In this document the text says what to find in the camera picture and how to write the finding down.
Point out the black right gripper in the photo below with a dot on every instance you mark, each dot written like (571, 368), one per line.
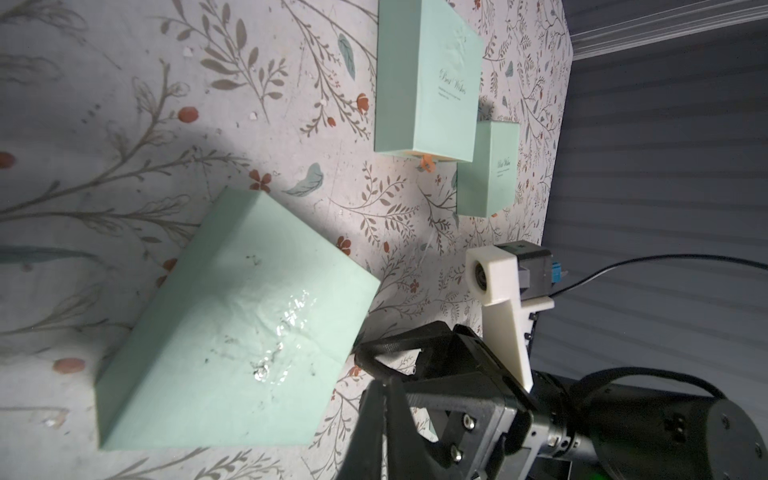
(441, 406)

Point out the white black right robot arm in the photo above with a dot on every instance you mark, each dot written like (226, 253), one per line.
(635, 423)

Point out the mint green drawer jewelry box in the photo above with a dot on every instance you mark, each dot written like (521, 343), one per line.
(244, 341)

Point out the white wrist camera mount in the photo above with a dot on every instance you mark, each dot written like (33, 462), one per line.
(493, 278)

